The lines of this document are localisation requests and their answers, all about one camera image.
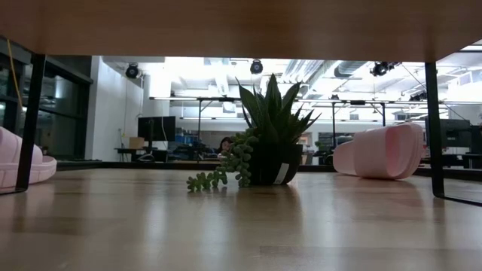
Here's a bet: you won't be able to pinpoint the wooden shelf with black legs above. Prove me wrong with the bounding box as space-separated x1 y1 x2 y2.
0 0 482 207

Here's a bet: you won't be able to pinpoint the black computer monitor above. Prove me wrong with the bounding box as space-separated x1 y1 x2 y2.
441 118 472 150
137 115 177 143

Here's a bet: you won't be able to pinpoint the person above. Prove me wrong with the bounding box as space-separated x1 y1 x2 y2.
217 135 235 157

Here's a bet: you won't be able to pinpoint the black metal workstation frame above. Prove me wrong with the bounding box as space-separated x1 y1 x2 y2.
295 98 389 166
149 96 242 151

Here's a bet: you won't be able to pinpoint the pink rubber slide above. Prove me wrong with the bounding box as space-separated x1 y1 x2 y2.
332 122 426 181
0 126 58 195

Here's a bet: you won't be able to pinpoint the blue storage bins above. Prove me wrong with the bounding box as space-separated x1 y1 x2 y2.
175 134 200 148

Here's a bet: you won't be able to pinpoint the black aluminium table frame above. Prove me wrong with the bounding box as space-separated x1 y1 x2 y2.
56 160 482 181

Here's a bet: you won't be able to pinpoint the succulent plant in black pot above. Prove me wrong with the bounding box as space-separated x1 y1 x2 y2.
186 73 322 193

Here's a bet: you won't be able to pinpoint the grey ceiling air duct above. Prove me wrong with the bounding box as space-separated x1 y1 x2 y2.
333 61 365 79

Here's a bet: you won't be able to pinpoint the yellow cable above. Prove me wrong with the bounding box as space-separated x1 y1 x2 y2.
6 38 21 111

